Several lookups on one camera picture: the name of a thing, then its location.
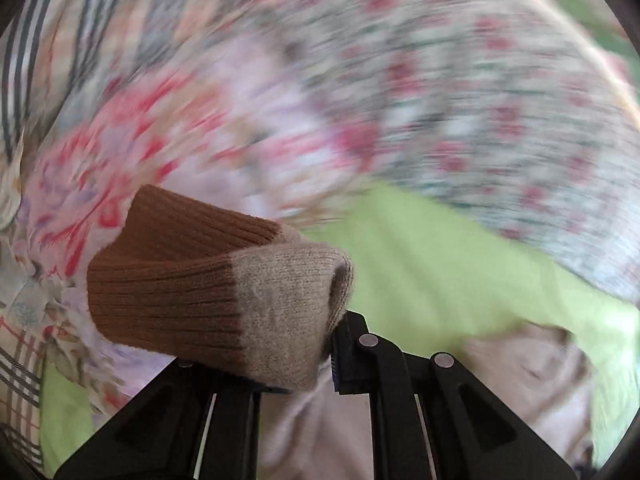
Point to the pink floral pillow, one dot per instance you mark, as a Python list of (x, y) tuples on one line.
[(100, 185)]

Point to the green blanket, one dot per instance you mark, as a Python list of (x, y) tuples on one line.
[(425, 270)]

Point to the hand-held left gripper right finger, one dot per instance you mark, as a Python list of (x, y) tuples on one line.
[(346, 362)]

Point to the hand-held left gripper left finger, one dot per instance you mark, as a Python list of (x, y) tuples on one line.
[(167, 412)]

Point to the beige knit sweater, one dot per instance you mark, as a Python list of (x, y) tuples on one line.
[(280, 310)]

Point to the white red floral bed sheet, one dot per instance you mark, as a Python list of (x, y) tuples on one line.
[(450, 110)]

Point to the plaid blanket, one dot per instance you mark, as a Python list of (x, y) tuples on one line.
[(100, 10)]

